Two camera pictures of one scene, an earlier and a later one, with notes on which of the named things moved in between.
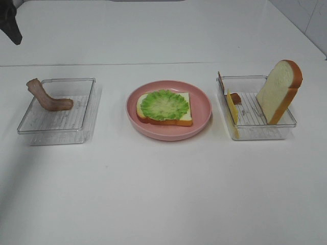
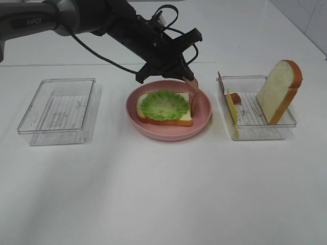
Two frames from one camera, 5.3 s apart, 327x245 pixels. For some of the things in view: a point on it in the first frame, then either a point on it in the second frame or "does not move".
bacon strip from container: x=35 y=87 → x=192 y=85
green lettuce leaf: x=164 y=105 does not move
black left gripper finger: x=8 y=21 → x=161 y=54
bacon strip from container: x=234 y=97 does not move
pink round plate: x=200 y=106 does not move
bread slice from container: x=186 y=120 does not move
